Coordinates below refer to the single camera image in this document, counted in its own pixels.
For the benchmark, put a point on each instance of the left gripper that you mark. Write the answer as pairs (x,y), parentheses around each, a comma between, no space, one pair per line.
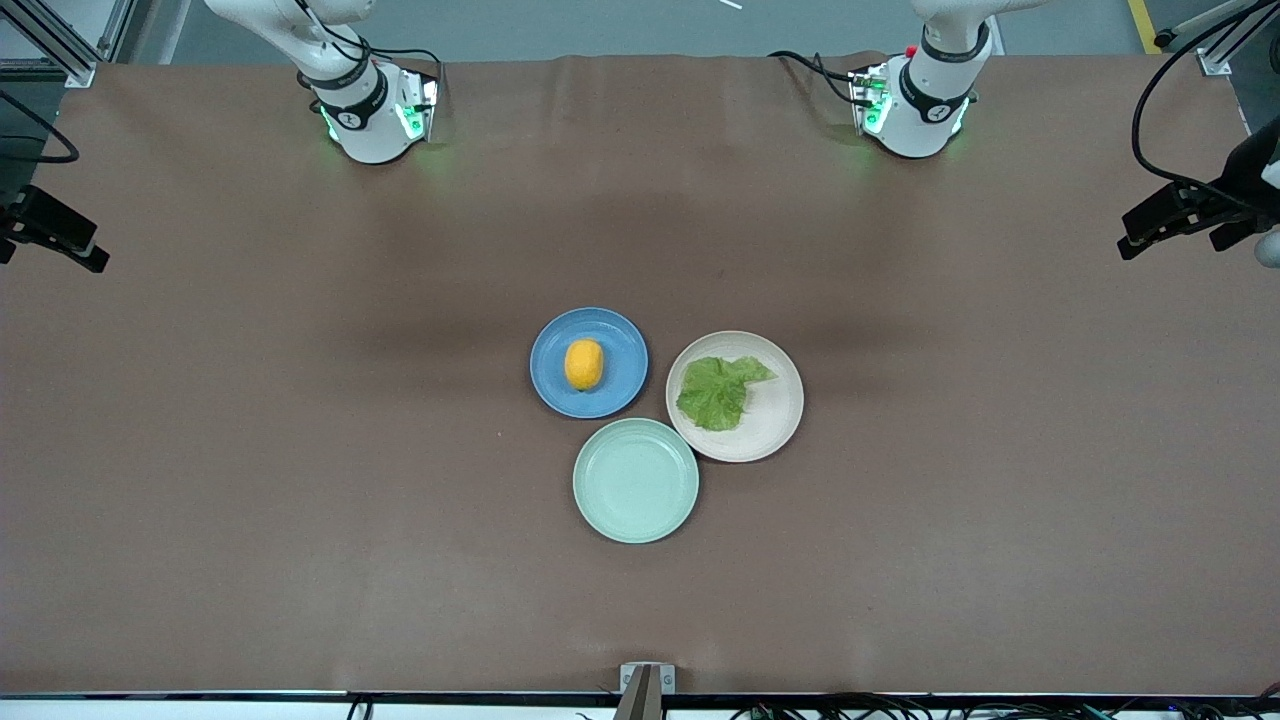
(1218,201)

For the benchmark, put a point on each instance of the yellow lemon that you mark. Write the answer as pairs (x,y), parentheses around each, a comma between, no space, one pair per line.
(584,364)

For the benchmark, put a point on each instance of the green lettuce leaf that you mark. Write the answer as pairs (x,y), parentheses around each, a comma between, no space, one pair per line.
(715,393)

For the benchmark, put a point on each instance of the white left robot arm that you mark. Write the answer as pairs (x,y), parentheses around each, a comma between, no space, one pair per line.
(920,112)

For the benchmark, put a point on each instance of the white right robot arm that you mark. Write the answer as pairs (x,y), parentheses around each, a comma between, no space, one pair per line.
(365,122)

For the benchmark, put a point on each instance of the brown table cover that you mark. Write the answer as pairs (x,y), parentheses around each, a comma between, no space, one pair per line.
(300,550)

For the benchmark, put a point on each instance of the beige plate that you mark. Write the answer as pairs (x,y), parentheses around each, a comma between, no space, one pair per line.
(770,410)

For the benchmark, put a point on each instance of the blue plate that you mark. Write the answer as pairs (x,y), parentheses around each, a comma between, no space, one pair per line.
(615,350)

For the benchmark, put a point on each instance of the mint green plate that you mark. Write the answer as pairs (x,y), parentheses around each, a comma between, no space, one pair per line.
(635,482)

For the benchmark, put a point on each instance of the aluminium frame profile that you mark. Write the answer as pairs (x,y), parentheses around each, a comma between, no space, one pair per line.
(1215,45)
(60,40)

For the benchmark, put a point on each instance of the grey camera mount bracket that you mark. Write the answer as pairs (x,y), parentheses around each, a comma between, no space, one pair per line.
(645,690)

